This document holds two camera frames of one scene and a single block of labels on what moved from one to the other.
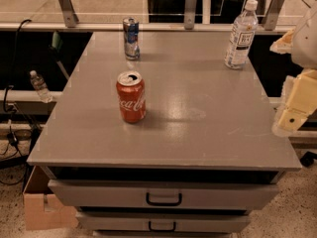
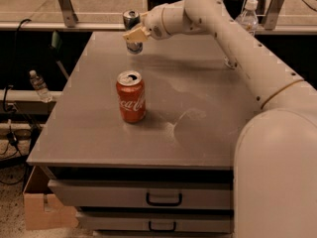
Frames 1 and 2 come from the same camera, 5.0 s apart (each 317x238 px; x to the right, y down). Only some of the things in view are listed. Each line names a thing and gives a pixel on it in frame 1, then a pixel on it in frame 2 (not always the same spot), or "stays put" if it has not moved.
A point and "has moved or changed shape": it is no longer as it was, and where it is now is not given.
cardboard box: (42, 209) stays put
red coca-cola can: (131, 91) stays put
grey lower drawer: (162, 221) stays put
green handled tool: (55, 49) stays put
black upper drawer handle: (163, 203) stays put
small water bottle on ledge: (41, 87) stays put
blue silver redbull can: (131, 27) has moved or changed shape
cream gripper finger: (283, 45) to (143, 17)
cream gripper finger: (288, 122) to (137, 35)
